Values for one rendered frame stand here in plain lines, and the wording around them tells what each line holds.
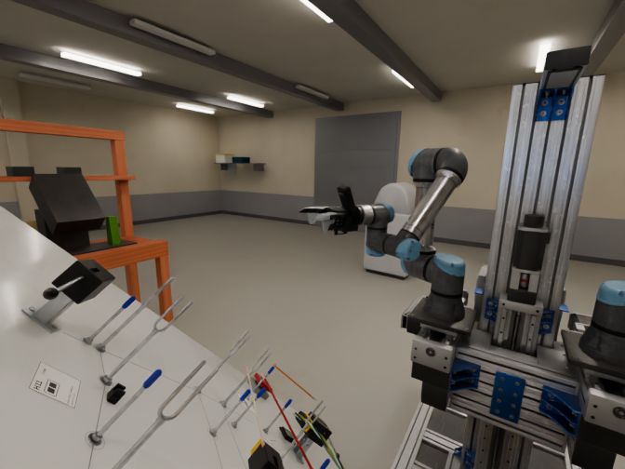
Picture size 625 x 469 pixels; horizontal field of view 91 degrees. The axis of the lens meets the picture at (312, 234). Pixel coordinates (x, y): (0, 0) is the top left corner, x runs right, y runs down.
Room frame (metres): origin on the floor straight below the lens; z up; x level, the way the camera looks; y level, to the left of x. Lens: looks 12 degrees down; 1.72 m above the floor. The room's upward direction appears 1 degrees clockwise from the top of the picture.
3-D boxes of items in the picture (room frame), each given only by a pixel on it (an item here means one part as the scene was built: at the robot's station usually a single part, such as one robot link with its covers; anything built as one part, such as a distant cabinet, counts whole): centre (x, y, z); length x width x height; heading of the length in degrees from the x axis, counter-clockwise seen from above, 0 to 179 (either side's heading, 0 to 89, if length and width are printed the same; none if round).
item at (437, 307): (1.15, -0.54, 1.21); 0.15 x 0.15 x 0.10
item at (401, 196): (5.12, -1.38, 0.76); 0.79 x 0.69 x 1.53; 57
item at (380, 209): (1.13, -0.24, 1.56); 0.11 x 0.08 x 0.09; 121
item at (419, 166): (1.27, -0.47, 1.54); 0.15 x 0.12 x 0.55; 31
